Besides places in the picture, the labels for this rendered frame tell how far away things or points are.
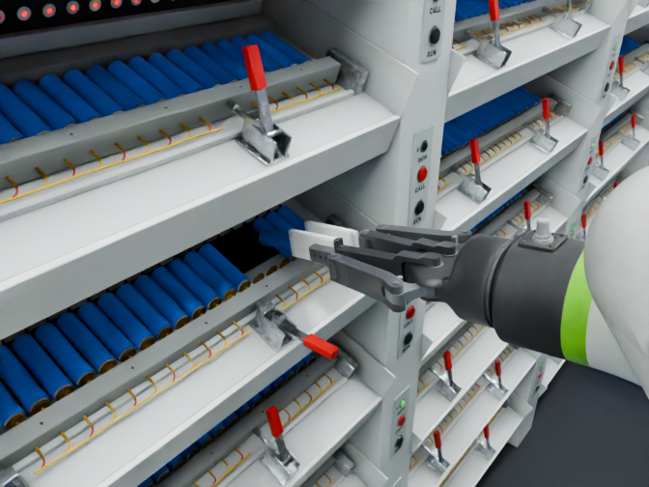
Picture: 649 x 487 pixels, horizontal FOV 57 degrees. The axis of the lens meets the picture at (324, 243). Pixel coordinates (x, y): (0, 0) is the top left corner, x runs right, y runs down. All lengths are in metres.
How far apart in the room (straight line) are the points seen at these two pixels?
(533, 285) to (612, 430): 1.50
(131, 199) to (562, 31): 0.82
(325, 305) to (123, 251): 0.29
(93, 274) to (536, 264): 0.31
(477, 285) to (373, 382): 0.39
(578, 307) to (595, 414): 1.53
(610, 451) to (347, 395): 1.16
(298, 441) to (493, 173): 0.52
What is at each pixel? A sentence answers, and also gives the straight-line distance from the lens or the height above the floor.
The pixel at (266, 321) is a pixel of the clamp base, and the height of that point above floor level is 0.93.
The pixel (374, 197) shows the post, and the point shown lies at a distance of 0.70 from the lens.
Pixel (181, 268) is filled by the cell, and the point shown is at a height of 0.97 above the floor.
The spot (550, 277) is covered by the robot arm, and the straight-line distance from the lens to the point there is 0.46.
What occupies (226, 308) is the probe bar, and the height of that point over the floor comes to 0.95.
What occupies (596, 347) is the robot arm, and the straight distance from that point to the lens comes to 0.46.
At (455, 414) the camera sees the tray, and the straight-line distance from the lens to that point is 1.38.
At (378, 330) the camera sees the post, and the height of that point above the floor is 0.81.
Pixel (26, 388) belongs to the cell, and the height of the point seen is 0.95.
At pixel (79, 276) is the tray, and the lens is 0.42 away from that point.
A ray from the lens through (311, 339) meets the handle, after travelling 0.58.
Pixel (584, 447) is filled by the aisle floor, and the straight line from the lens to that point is 1.87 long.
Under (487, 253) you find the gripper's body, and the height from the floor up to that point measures 1.05.
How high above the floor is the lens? 1.29
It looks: 29 degrees down
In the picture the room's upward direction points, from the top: straight up
